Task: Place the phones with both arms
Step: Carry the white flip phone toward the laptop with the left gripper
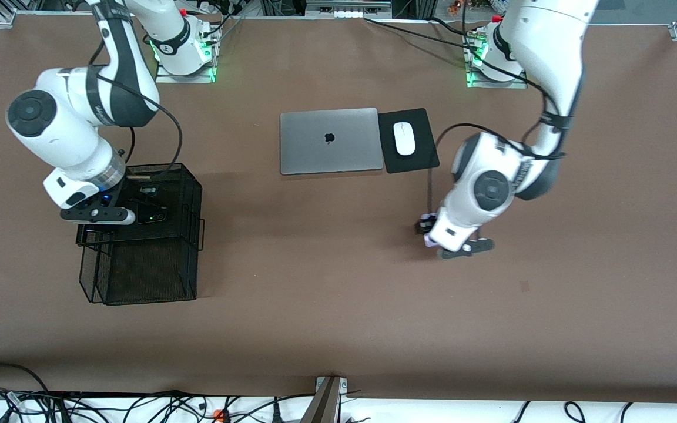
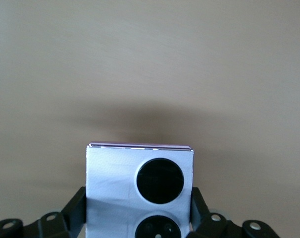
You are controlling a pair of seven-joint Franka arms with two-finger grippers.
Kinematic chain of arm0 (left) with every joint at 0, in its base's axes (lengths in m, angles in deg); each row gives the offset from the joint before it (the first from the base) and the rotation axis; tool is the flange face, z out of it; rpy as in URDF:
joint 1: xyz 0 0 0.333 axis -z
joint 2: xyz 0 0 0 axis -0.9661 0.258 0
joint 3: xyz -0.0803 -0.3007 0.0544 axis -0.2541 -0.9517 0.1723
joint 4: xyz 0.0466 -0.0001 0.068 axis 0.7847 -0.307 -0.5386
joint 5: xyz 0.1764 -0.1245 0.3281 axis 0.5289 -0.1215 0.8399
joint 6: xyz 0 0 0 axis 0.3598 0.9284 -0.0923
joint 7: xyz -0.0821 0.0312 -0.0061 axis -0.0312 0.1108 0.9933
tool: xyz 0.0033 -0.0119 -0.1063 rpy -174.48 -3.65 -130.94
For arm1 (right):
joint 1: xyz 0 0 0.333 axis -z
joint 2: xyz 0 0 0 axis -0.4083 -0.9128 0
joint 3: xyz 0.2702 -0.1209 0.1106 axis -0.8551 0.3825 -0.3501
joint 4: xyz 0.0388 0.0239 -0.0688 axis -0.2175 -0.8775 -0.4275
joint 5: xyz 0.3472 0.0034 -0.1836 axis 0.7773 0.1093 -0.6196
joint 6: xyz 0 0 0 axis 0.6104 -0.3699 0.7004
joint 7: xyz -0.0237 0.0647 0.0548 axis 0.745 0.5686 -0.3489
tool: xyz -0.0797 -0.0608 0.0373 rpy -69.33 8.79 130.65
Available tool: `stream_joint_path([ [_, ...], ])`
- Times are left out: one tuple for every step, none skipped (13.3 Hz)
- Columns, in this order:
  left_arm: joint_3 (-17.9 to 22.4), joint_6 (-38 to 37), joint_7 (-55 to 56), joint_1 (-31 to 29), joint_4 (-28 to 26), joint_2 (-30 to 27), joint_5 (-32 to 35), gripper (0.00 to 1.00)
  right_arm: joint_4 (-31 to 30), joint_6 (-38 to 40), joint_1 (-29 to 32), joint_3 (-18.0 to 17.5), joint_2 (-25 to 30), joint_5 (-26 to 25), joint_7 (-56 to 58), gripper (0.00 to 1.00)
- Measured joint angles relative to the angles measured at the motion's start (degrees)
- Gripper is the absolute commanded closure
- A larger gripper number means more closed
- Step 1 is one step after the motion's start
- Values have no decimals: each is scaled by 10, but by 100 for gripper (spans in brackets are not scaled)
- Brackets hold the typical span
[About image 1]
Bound lavender phone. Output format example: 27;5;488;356
420;214;440;247

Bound square black phone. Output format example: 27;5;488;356
129;200;167;225

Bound tall black smartphone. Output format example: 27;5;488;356
83;176;132;234

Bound black mouse pad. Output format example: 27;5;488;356
377;108;440;174

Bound white computer mouse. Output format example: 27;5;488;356
393;122;417;156

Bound silver closed laptop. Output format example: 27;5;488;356
280;108;385;176

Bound grey power strip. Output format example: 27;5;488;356
305;0;391;19

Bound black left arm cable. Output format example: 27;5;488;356
428;0;568;215

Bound black wire mesh basket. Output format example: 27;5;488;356
75;163;206;306

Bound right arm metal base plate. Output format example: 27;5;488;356
155;59;218;84

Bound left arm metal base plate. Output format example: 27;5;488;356
465;32;529;89

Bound thick black floor cable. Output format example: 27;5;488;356
0;361;52;423

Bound black base cable bundle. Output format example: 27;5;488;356
200;0;246;46

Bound long black table cable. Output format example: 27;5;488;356
364;16;481;51

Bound short black table cable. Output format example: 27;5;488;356
430;16;473;37

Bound grey aluminium camera post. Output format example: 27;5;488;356
300;376;349;423

